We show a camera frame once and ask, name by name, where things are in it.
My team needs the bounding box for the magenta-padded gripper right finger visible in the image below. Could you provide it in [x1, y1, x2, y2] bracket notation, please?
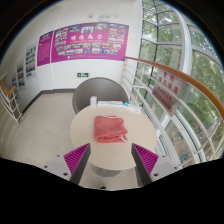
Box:
[131, 143, 183, 186]

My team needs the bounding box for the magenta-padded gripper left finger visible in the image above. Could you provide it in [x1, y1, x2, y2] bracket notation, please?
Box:
[43, 143, 92, 185]

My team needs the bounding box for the pink terry towel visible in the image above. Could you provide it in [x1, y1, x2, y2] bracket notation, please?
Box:
[93, 115, 129, 144]

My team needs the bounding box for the clear red-lettered warning sign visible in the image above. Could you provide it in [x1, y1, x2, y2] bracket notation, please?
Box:
[151, 68, 188, 116]

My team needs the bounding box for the grey round-backed chair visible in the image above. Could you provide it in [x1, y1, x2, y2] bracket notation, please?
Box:
[72, 77, 130, 115]

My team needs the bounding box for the short white stair railing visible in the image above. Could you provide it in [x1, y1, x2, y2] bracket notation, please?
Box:
[0, 79, 24, 126]

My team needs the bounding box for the white railing with orange handrail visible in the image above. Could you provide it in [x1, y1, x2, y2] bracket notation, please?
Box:
[120, 55, 224, 168]

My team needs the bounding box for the narrow magenta text poster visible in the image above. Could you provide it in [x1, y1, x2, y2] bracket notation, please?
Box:
[36, 30, 54, 67]

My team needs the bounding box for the large magenta photo poster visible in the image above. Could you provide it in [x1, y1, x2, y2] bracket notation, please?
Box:
[50, 22, 130, 64]

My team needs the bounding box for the white photo wall board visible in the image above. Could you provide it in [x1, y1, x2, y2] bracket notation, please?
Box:
[16, 59, 27, 91]
[10, 73, 18, 94]
[25, 41, 38, 80]

